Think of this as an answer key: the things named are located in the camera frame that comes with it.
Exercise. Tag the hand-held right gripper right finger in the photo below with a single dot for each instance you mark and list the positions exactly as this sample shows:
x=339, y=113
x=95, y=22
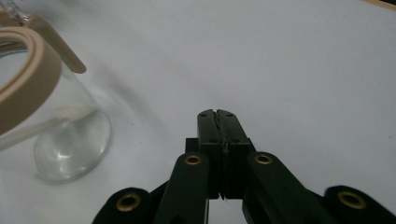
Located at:
x=235, y=137

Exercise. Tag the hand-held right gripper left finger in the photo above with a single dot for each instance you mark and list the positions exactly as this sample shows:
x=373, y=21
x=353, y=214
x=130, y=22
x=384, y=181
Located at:
x=210, y=130

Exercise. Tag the white plastic stick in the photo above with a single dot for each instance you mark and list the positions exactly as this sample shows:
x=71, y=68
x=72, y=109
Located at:
x=70, y=112

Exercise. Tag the glass jug with beige collar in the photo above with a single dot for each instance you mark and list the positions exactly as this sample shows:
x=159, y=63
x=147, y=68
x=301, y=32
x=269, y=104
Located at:
x=34, y=81

